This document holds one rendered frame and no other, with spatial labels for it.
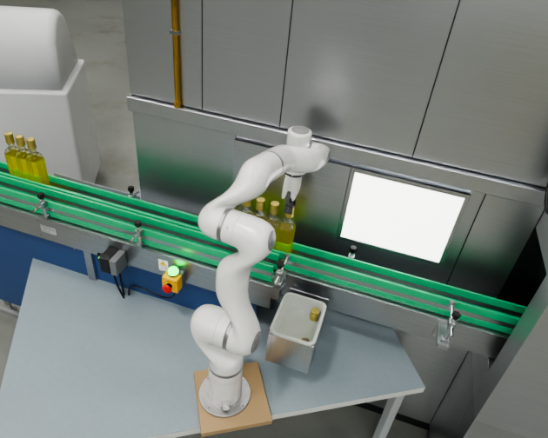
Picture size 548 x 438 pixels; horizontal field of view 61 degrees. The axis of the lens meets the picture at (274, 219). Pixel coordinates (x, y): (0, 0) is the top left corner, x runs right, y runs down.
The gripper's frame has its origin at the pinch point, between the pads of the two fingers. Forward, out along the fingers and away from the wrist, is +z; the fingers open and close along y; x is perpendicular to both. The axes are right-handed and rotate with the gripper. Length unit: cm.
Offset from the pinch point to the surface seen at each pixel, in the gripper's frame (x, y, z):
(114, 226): -70, 13, 23
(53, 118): -197, -103, 49
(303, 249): 7.2, -3.0, 21.7
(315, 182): 6.2, -11.8, -5.8
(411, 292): 52, 5, 21
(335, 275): 22.5, 4.2, 23.8
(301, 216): 2.9, -11.8, 12.1
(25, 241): -121, 12, 48
